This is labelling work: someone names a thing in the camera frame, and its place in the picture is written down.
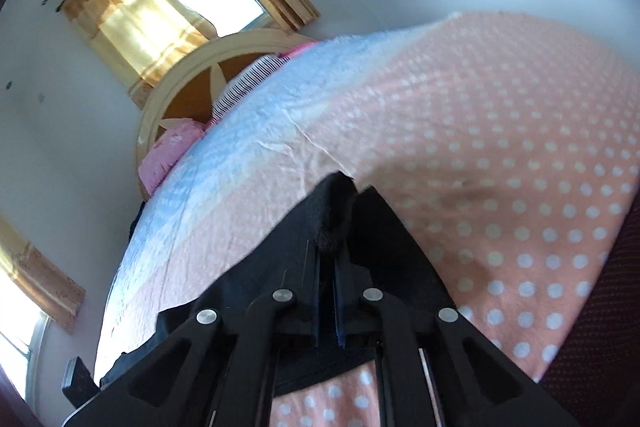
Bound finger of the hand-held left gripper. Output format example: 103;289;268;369
60;356;97;408

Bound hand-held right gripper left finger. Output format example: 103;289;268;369
67;238;323;427

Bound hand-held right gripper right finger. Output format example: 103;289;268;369
332;256;577;427

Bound black pants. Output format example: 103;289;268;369
99;172;463;399

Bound large sliding window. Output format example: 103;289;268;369
0;267;51;403

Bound black bag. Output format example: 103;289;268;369
128;201;149;244

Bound polka dot bed sheet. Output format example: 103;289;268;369
92;12;640;427

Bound pink pillow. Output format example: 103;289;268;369
139;119;207;198

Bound striped pillow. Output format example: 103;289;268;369
210;54;291;124

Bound dark red dotted cloth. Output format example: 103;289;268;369
540;197;640;427

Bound cream arched wooden headboard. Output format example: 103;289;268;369
134;29;321;198

